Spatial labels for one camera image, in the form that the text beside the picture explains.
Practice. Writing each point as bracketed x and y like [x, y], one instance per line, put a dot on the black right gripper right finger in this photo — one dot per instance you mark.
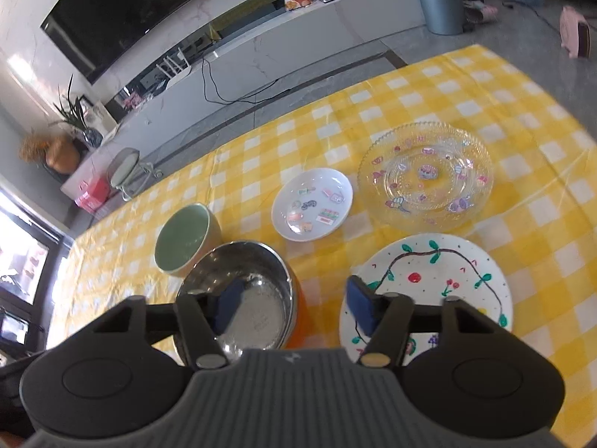
[385, 319]

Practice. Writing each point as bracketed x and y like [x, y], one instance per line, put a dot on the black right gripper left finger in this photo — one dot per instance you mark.
[202, 316]

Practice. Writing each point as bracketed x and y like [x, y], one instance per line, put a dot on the stainless steel bowl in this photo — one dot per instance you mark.
[248, 295]

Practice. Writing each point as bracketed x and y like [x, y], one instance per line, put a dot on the white painted floral plate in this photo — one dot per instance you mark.
[431, 267]

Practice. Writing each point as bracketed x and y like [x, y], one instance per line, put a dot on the green ceramic bowl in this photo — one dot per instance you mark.
[187, 236]

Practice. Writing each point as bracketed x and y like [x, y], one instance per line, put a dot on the small white sticker plate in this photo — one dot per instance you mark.
[312, 205]

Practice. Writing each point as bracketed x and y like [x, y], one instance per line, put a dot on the clear glass sticker plate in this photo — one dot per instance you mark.
[426, 176]

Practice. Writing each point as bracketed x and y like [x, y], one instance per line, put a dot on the grey cushioned stool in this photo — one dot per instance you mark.
[128, 175]

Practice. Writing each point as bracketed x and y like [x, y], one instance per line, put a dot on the pink storage box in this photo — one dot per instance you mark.
[93, 194]

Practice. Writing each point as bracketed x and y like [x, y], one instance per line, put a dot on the yellow checkered tablecloth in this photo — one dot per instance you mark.
[539, 224]

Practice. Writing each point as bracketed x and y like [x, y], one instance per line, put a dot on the blue glass vase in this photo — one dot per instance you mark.
[92, 137]

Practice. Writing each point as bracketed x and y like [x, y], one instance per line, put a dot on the orange pumpkin vase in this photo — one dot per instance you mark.
[62, 155]

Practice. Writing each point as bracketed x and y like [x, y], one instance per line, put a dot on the white wifi router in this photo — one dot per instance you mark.
[175, 68]

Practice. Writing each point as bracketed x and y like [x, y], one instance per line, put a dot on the long white tv cabinet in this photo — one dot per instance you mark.
[272, 50]

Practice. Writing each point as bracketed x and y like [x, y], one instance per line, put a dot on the pink small heater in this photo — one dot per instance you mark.
[575, 35]

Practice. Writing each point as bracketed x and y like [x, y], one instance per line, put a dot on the black wall television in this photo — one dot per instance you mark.
[93, 34]

